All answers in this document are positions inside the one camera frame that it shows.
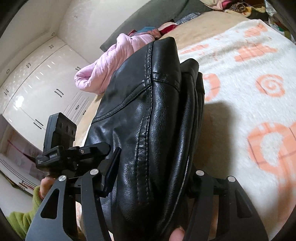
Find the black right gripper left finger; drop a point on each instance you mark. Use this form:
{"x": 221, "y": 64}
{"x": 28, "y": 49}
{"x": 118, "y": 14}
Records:
{"x": 56, "y": 216}

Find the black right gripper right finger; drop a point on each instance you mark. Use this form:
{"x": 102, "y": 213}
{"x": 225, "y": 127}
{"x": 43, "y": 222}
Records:
{"x": 237, "y": 216}

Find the black leather jacket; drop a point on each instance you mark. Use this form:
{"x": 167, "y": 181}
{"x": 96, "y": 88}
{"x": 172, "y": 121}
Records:
{"x": 152, "y": 110}

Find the red and blue folded clothes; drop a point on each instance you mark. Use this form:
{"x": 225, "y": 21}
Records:
{"x": 164, "y": 28}

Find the pile of folded clothes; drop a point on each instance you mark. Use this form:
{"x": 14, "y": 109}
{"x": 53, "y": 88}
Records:
{"x": 249, "y": 9}

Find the left hand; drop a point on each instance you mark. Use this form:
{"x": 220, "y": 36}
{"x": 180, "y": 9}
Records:
{"x": 45, "y": 186}

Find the right hand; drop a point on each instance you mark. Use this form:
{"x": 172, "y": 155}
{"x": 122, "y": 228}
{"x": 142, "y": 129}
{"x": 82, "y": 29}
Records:
{"x": 177, "y": 235}

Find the white wardrobe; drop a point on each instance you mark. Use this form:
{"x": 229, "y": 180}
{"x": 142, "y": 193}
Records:
{"x": 41, "y": 85}

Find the pink puffer jacket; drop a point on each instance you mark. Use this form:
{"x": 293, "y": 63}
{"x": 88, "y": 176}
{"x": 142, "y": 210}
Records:
{"x": 95, "y": 77}

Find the white blanket with orange prints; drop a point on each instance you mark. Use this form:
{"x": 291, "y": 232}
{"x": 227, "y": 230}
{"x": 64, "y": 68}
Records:
{"x": 249, "y": 119}

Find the grey headboard cushion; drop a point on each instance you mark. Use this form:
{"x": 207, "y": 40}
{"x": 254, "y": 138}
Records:
{"x": 154, "y": 14}

